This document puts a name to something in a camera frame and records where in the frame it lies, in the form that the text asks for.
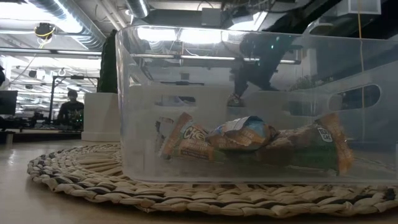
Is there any black stand frame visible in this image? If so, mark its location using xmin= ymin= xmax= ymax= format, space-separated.
xmin=48 ymin=75 xmax=100 ymax=124

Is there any ceiling cable reel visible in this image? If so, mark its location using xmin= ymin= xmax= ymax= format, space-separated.
xmin=34 ymin=22 xmax=57 ymax=40

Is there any green cactus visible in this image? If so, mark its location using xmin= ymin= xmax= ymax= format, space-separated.
xmin=97 ymin=29 xmax=119 ymax=94

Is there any small silver ceiling duct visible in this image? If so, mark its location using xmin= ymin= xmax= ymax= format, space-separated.
xmin=126 ymin=0 xmax=150 ymax=19

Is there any long ceiling light bar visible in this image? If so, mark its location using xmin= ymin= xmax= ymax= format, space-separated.
xmin=0 ymin=47 xmax=302 ymax=65

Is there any clear plastic bin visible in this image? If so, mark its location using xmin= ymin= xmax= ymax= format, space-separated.
xmin=245 ymin=60 xmax=398 ymax=147
xmin=114 ymin=24 xmax=398 ymax=185

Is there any yellow hanging cable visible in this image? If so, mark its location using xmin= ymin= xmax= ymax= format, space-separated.
xmin=357 ymin=0 xmax=366 ymax=141

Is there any small green potted plant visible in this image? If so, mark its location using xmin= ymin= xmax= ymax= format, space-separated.
xmin=289 ymin=74 xmax=335 ymax=93

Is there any white ceiling unit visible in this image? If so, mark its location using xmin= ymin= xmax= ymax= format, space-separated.
xmin=337 ymin=0 xmax=382 ymax=16

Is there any dark monitor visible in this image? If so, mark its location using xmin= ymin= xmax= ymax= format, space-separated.
xmin=0 ymin=90 xmax=19 ymax=116

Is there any orange green granola bar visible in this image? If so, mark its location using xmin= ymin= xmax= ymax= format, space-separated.
xmin=226 ymin=92 xmax=246 ymax=108

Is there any glossy multicolour granola bar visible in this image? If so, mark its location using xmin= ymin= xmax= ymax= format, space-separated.
xmin=257 ymin=112 xmax=355 ymax=175

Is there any dark low bench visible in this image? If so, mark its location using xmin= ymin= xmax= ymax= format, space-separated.
xmin=0 ymin=127 xmax=82 ymax=144

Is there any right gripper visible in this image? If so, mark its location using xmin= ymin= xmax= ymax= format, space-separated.
xmin=233 ymin=33 xmax=299 ymax=96

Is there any white hexagonal pot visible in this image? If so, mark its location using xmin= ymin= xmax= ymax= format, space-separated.
xmin=81 ymin=91 xmax=123 ymax=142

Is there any round woven mat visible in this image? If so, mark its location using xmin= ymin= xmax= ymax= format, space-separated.
xmin=26 ymin=142 xmax=398 ymax=218

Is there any person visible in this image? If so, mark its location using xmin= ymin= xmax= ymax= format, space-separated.
xmin=57 ymin=89 xmax=85 ymax=131

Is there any blue white granola bar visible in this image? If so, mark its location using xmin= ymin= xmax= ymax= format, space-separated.
xmin=206 ymin=115 xmax=279 ymax=152

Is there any grey ceiling box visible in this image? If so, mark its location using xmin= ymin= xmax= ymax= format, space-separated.
xmin=201 ymin=7 xmax=223 ymax=27

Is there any large silver ceiling duct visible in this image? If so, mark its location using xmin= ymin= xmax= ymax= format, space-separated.
xmin=29 ymin=0 xmax=106 ymax=50

